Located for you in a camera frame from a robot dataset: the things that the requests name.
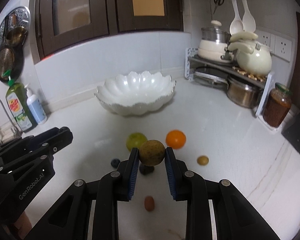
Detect dark blueberry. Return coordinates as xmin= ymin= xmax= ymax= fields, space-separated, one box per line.
xmin=110 ymin=158 xmax=121 ymax=169

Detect brownish yellow round fruit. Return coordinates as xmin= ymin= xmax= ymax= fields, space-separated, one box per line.
xmin=139 ymin=140 xmax=165 ymax=166

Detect glass pan lid under shelf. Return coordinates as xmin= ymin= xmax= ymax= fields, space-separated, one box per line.
xmin=193 ymin=67 xmax=229 ymax=90

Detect stainless steel pot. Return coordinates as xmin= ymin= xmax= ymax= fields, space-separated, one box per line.
xmin=226 ymin=75 xmax=263 ymax=109

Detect dark grape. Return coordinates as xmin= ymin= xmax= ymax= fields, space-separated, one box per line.
xmin=139 ymin=164 xmax=155 ymax=176

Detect glass jar brown preserve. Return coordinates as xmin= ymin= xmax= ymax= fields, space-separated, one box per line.
xmin=263 ymin=82 xmax=292 ymax=128

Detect cream ceramic kettle pot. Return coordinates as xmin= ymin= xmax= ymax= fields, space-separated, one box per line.
xmin=228 ymin=31 xmax=272 ymax=76

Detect white rice spoon right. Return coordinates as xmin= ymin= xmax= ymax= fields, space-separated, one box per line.
xmin=242 ymin=0 xmax=256 ymax=33

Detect white blue pump bottle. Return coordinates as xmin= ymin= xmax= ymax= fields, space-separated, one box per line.
xmin=25 ymin=84 xmax=47 ymax=125

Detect white wall socket panel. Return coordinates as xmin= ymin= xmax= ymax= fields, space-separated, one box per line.
xmin=256 ymin=30 xmax=292 ymax=62

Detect orange fruit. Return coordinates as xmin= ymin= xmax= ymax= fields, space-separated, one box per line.
xmin=166 ymin=129 xmax=186 ymax=150

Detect white metal corner shelf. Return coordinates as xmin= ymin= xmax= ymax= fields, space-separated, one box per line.
xmin=184 ymin=48 xmax=274 ymax=116

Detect white scalloped ceramic bowl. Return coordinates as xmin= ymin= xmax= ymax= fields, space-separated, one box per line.
xmin=94 ymin=71 xmax=177 ymax=116

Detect person hand holding gripper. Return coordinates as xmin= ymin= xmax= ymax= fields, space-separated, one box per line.
xmin=2 ymin=211 xmax=32 ymax=239

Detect white rice spoon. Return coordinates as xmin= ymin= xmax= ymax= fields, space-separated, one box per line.
xmin=230 ymin=0 xmax=243 ymax=35
xmin=242 ymin=0 xmax=256 ymax=33

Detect round strainer on wall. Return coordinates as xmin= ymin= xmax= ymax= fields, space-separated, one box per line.
xmin=0 ymin=43 xmax=24 ymax=83

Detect green dish soap bottle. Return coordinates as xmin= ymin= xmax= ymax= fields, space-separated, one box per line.
xmin=3 ymin=70 xmax=37 ymax=132

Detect black kitchen scissors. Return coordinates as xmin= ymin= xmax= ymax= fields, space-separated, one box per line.
xmin=213 ymin=0 xmax=224 ymax=14

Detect small red cherry tomato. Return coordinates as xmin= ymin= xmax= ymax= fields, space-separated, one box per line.
xmin=144 ymin=196 xmax=155 ymax=212

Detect cream stacked pot glass lid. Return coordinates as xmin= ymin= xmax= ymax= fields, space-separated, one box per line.
xmin=198 ymin=20 xmax=234 ymax=63

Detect green apple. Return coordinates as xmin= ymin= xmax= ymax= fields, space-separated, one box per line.
xmin=126 ymin=132 xmax=148 ymax=152

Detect small yellow kumquat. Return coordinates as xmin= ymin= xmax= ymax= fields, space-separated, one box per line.
xmin=197 ymin=155 xmax=209 ymax=166

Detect white rice spoon left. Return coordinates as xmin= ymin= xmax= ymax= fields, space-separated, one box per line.
xmin=230 ymin=0 xmax=243 ymax=35

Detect dark wooden window frame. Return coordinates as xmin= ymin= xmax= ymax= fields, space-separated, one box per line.
xmin=34 ymin=0 xmax=184 ymax=60

